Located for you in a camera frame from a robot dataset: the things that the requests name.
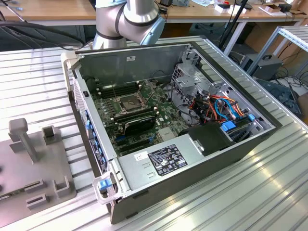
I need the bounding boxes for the silver drive cage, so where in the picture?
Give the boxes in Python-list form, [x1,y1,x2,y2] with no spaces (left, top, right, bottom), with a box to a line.
[171,47,233,108]

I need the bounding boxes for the silver chipset heat sink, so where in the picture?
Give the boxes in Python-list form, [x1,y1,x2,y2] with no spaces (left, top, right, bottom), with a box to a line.
[157,127,176,142]

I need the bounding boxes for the white barcode label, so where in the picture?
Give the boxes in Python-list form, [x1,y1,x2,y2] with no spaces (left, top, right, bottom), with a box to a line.
[133,151,149,162]

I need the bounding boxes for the dark equipment case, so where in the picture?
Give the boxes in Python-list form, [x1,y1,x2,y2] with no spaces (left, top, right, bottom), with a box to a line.
[252,54,284,81]

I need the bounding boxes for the dark blue bag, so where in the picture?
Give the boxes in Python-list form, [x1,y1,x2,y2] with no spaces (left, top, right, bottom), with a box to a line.
[256,78,303,118]

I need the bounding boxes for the long wooden desk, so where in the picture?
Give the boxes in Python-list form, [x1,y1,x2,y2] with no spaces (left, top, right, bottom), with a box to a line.
[0,0,308,27]

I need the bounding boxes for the aluminium profile frame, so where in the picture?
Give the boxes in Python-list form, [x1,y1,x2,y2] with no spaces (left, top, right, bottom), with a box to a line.
[247,25,308,77]

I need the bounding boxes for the orange wire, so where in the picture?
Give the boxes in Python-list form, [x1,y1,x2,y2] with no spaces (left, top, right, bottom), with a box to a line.
[208,95,248,116]

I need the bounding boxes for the black plastic shroud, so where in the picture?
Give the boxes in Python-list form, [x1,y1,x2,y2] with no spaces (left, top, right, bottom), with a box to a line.
[180,121,236,157]

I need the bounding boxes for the blue wire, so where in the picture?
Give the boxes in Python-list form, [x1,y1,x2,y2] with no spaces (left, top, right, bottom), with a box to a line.
[213,98,241,121]

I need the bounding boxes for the clear plastic handle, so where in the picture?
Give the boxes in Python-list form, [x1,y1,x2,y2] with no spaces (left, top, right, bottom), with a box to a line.
[92,172,122,205]

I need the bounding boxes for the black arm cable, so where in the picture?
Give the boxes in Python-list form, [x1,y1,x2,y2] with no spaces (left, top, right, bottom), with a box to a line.
[0,21,85,51]

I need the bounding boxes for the flat brown cardboard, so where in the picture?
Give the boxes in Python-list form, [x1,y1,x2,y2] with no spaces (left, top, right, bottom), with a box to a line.
[290,0,308,15]

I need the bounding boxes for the hard disk in blue carrier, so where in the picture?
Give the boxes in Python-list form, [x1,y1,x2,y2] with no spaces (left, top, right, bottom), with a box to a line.
[220,114,258,144]

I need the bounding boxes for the open grey PC case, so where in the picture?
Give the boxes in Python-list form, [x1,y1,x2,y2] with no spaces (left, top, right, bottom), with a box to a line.
[60,35,283,226]

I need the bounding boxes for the black expansion slot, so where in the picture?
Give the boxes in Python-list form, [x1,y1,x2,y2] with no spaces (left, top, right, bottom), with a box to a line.
[119,144,145,155]
[117,138,150,149]

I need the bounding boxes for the black graphics card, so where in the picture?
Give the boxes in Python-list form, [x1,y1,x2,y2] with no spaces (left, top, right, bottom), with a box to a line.
[121,115,156,136]

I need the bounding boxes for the CPU socket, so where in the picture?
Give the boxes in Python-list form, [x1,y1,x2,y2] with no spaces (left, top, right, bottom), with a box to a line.
[115,92,149,115]

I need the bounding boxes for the blue expansion slot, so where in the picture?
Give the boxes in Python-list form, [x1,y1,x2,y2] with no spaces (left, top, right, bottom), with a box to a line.
[116,134,155,144]

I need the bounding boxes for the silver power supply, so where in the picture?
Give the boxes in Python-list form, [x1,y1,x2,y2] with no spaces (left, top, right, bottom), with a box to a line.
[115,134,205,192]

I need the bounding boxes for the red yellow power wires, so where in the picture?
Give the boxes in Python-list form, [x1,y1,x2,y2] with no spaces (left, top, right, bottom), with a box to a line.
[189,95,217,125]

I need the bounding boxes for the brown cardboard box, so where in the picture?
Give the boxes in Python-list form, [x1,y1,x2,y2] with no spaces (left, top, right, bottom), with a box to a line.
[245,23,301,62]

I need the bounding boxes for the black tripod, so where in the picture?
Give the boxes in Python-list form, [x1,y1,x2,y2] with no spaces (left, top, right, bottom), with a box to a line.
[218,0,250,52]

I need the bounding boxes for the spare green RAM stick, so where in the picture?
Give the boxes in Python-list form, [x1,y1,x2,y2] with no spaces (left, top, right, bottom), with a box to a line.
[0,189,26,200]

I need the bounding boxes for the installed green RAM stick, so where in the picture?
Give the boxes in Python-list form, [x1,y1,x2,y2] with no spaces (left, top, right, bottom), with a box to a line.
[112,107,159,123]

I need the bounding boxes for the black power supply label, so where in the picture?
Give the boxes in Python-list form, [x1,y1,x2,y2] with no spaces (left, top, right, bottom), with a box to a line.
[147,143,189,177]

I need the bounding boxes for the small white box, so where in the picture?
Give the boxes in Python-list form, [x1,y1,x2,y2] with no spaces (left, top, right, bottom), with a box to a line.
[213,4,230,14]

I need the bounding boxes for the grey parts rack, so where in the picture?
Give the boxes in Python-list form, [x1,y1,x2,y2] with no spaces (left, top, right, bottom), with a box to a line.
[0,117,77,223]

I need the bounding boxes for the open cardboard box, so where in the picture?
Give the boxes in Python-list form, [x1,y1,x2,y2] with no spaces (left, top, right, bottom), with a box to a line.
[258,1,293,17]

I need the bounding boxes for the black RAM slot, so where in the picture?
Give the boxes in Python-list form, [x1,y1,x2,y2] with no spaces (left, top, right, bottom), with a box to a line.
[97,82,141,93]
[96,80,140,91]
[98,86,142,98]
[97,84,141,96]

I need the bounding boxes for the green motherboard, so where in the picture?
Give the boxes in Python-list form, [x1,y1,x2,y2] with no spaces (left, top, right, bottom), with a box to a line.
[92,80,203,156]

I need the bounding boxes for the blue plastic latch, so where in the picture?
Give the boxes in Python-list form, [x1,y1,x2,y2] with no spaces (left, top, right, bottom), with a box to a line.
[98,179,112,193]

